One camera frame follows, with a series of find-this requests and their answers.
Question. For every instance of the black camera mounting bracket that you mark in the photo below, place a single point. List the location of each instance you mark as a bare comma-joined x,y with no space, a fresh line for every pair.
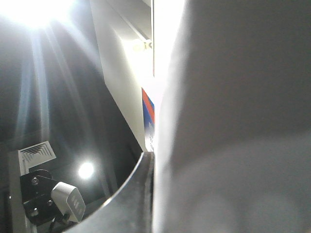
36,188

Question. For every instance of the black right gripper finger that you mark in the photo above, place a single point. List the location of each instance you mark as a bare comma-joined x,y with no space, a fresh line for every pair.
129,210

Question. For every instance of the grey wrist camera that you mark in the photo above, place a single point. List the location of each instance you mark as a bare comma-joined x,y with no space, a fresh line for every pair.
69,200

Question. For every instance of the round ceiling light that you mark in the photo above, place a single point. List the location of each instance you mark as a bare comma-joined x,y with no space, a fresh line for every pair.
86,170

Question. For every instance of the ceiling air vent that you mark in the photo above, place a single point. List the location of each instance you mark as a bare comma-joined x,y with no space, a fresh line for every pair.
35,155

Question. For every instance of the white paper sheet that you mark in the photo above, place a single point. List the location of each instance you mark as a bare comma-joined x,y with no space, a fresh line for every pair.
233,129

